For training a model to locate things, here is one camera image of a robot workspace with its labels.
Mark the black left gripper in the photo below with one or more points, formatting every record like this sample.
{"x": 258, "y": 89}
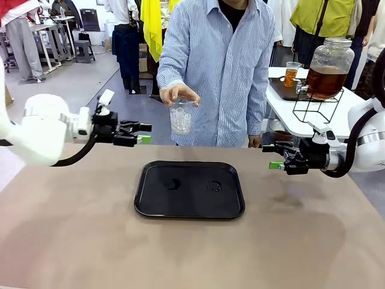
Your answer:
{"x": 105, "y": 129}

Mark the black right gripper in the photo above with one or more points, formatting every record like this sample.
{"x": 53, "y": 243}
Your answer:
{"x": 314, "y": 156}

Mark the short clear iced cup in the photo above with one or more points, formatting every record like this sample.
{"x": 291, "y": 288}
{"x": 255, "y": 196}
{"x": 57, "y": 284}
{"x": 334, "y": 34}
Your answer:
{"x": 181, "y": 120}

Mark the tall clear iced cup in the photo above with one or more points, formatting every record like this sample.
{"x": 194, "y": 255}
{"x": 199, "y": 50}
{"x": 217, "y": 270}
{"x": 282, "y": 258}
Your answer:
{"x": 291, "y": 76}

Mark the glass tea dispenser jar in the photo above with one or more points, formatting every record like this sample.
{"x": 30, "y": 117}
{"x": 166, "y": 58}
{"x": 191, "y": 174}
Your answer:
{"x": 331, "y": 69}

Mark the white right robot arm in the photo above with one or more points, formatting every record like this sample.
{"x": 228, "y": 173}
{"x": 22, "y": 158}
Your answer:
{"x": 370, "y": 147}

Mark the person's right forearm striped sleeve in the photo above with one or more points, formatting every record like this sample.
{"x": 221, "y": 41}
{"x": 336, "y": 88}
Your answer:
{"x": 167, "y": 76}

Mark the person's left forearm striped sleeve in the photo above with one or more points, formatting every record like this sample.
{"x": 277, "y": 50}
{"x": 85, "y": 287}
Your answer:
{"x": 257, "y": 114}

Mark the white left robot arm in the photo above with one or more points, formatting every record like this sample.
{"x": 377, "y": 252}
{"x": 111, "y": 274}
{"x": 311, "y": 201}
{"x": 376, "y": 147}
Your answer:
{"x": 42, "y": 132}

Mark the person's left hand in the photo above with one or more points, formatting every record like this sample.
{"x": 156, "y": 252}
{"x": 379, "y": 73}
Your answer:
{"x": 255, "y": 141}

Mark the person's right hand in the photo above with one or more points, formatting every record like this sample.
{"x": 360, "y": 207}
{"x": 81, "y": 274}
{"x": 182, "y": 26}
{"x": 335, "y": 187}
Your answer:
{"x": 180, "y": 90}

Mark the dark round bucket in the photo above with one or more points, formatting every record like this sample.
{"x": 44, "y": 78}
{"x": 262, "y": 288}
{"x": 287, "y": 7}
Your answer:
{"x": 279, "y": 135}

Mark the white side table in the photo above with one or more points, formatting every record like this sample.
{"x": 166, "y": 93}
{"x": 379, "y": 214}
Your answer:
{"x": 346, "y": 120}

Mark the brown cardboard box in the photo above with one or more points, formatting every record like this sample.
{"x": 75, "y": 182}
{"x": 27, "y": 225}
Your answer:
{"x": 142, "y": 60}

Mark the mannequin white shirt navy skirt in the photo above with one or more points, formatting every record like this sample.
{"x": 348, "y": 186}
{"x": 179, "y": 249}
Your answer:
{"x": 126, "y": 45}

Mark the large black serving tray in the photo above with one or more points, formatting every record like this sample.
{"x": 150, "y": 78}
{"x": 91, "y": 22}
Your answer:
{"x": 189, "y": 201}

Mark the grey plastic stool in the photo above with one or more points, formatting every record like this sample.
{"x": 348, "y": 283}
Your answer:
{"x": 85, "y": 51}

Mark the person in striped shirt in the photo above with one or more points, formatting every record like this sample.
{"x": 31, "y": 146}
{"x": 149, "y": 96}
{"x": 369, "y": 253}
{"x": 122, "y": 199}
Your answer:
{"x": 216, "y": 75}

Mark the yellow hanging cloth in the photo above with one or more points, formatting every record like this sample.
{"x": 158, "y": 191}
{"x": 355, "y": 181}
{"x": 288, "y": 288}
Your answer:
{"x": 152, "y": 30}

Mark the black chair back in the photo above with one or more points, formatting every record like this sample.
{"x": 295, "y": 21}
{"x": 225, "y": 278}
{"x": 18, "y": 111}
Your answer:
{"x": 90, "y": 21}

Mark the white workshop desk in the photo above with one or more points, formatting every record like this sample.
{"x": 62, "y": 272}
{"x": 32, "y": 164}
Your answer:
{"x": 54, "y": 22}

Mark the seated person in dark jacket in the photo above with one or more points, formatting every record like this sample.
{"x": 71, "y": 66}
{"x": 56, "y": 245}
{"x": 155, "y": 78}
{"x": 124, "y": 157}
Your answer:
{"x": 67, "y": 12}

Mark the person in grey trousers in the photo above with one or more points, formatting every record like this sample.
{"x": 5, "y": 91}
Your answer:
{"x": 21, "y": 45}

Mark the person in cream top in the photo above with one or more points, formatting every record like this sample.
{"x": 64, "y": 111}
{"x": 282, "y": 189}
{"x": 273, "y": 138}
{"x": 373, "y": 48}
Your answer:
{"x": 377, "y": 39}

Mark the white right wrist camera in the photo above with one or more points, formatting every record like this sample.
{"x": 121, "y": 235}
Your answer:
{"x": 323, "y": 134}

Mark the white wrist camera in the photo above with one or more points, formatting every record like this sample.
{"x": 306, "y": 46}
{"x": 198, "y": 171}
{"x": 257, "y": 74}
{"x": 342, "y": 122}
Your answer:
{"x": 104, "y": 102}
{"x": 323, "y": 134}

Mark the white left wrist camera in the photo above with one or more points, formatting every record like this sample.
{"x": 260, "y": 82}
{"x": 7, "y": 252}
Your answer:
{"x": 104, "y": 102}

